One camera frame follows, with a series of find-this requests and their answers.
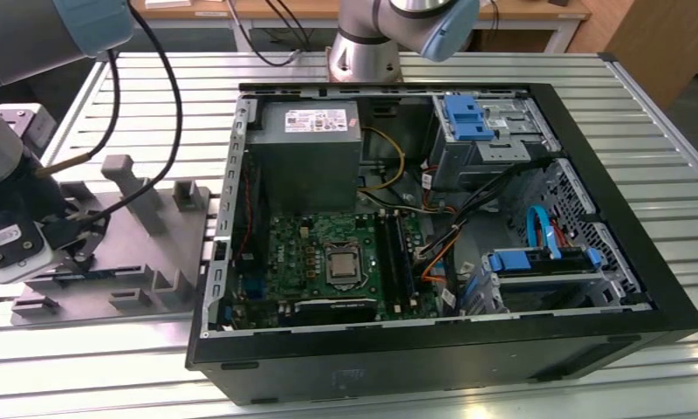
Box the hard disk in blue carrier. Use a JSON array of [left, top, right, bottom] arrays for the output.
[[487, 246, 606, 276]]

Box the grey camera mount box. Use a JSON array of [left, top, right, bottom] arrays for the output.
[[0, 103, 59, 154]]

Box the blue SATA cable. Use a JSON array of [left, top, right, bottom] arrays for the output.
[[523, 203, 566, 261]]

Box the grey power supply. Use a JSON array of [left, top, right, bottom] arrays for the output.
[[247, 100, 366, 213]]

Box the silver CPU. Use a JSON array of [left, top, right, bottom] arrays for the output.
[[328, 251, 363, 280]]

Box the blue drive latch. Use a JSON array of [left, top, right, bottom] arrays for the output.
[[442, 93, 496, 143]]

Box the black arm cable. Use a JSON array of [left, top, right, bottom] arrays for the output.
[[84, 0, 187, 219]]

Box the grey parts rack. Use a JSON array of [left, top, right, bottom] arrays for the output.
[[10, 153, 220, 326]]

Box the wooden cabinet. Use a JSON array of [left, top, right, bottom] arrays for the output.
[[604, 0, 698, 110]]

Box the CPU socket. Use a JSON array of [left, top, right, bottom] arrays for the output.
[[320, 238, 370, 292]]

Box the grey metal disk bay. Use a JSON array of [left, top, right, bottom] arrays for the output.
[[463, 248, 658, 318]]

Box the yellow wire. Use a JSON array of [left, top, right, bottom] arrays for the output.
[[362, 125, 408, 191]]

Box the grey metal drive cage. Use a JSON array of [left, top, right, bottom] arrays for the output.
[[430, 93, 564, 193]]

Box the wooden desk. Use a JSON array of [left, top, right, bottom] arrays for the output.
[[131, 0, 594, 53]]

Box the black cable bundle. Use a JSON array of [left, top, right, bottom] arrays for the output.
[[447, 156, 560, 228]]

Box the green motherboard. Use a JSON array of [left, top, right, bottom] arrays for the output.
[[232, 209, 444, 328]]

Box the orange wire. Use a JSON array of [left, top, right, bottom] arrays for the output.
[[422, 226, 464, 285]]

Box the black PC case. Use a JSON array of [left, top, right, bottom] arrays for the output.
[[184, 80, 698, 405]]

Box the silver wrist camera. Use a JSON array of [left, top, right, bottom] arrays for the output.
[[0, 212, 59, 285]]

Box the black graphics card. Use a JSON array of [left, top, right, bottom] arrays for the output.
[[294, 296, 380, 326]]

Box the blue RAM stick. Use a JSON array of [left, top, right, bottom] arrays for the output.
[[51, 268, 151, 284]]

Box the black RAM slot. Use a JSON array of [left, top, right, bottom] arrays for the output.
[[375, 208, 404, 312]]

